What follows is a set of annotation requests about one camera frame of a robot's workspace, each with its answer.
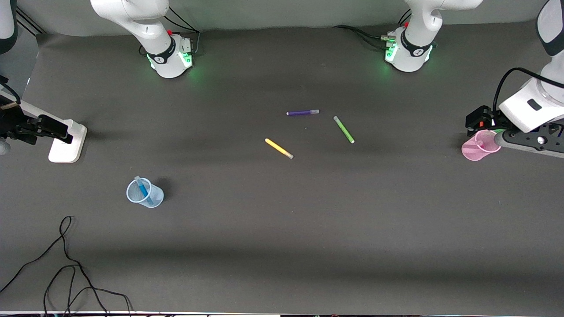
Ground black left arm base cables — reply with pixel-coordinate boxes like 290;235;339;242
333;9;412;51

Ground yellow marker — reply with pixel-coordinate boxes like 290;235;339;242
264;138;294;160

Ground loose black cable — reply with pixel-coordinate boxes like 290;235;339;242
0;216;133;317

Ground dark grey table mat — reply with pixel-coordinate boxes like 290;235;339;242
0;20;564;315

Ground green marker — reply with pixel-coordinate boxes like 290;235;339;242
333;115;355;144

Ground blue marker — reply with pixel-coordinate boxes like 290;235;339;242
134;176;155;206

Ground black right arm base cables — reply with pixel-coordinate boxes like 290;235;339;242
165;4;201;55

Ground white stand with base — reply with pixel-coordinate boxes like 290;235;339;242
0;92;88;163

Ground translucent blue plastic cup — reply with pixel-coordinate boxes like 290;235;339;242
126;177;164;208

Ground black arm base cables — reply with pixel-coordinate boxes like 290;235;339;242
165;4;201;55
333;9;412;51

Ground translucent pink plastic cup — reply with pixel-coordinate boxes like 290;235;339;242
461;129;502;161

